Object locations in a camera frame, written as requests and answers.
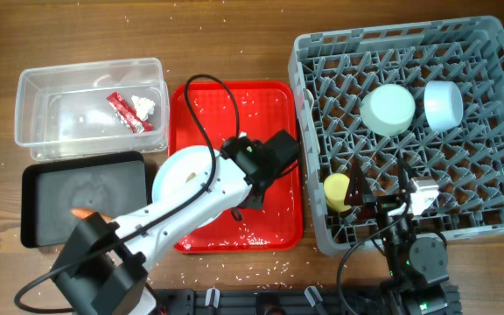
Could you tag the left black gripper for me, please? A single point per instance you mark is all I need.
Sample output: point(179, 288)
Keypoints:
point(253, 204)

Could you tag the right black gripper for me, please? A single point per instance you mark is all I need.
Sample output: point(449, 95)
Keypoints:
point(383, 208)

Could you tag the yellow plastic cup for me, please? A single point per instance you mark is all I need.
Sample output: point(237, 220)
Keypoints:
point(335, 189)

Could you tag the peanut shells and rice pile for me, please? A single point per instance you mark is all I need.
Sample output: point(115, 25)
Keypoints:
point(190, 177)

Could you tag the mint green bowl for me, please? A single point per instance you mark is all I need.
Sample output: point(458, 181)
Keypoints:
point(388, 110)

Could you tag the large light blue plate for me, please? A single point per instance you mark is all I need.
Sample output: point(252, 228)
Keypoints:
point(177, 170)

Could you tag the small light blue saucer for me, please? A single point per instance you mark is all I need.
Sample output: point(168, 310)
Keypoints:
point(443, 105)

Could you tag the white tissue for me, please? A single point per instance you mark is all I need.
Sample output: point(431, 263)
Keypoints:
point(144, 107)

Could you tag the red snack wrapper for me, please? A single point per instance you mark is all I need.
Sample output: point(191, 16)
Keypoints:
point(127, 115)

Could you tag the orange carrot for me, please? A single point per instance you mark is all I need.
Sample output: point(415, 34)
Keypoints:
point(82, 213)

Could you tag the white plastic spoon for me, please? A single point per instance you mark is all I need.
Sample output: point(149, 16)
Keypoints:
point(308, 104)

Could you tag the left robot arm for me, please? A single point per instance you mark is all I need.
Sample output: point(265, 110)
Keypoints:
point(104, 264)

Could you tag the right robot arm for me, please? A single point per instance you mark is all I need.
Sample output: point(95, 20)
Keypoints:
point(417, 264)

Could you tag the grey dishwasher rack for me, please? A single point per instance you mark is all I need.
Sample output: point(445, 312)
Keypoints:
point(341, 67)

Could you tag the red plastic serving tray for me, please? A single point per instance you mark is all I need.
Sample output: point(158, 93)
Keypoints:
point(260, 109)

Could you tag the black plastic tray bin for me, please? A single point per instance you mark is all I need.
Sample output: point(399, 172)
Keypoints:
point(113, 184)

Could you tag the clear plastic bin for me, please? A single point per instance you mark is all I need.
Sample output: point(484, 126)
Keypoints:
point(63, 111)

